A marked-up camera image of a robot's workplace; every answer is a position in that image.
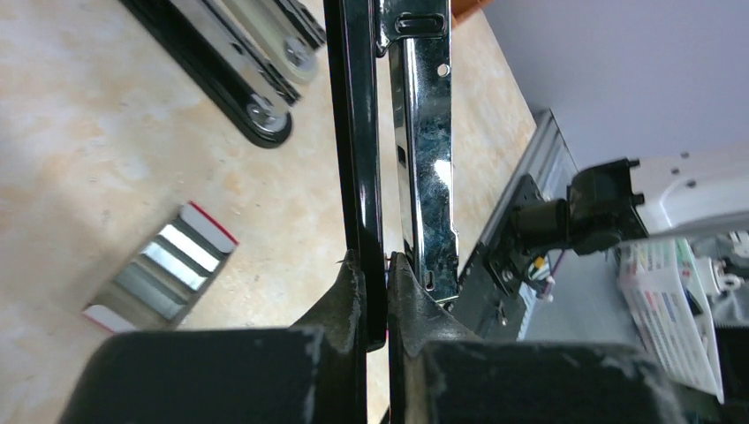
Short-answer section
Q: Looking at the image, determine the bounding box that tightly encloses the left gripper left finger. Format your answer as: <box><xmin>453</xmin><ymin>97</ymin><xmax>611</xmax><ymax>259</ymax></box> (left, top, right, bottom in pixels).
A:
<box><xmin>60</xmin><ymin>250</ymin><xmax>367</xmax><ymax>423</ymax></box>

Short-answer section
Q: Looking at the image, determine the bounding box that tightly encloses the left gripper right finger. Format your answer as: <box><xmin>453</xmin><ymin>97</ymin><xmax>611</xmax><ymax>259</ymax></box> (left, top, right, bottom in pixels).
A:
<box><xmin>387</xmin><ymin>252</ymin><xmax>685</xmax><ymax>423</ymax></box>

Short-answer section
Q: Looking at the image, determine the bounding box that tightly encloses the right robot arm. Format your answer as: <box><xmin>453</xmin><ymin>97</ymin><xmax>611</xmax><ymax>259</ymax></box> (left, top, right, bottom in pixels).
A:
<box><xmin>511</xmin><ymin>144</ymin><xmax>748</xmax><ymax>255</ymax></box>

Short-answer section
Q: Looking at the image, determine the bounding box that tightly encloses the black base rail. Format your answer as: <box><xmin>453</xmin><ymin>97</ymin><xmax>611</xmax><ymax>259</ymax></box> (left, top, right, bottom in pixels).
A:
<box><xmin>451</xmin><ymin>174</ymin><xmax>542</xmax><ymax>342</ymax></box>

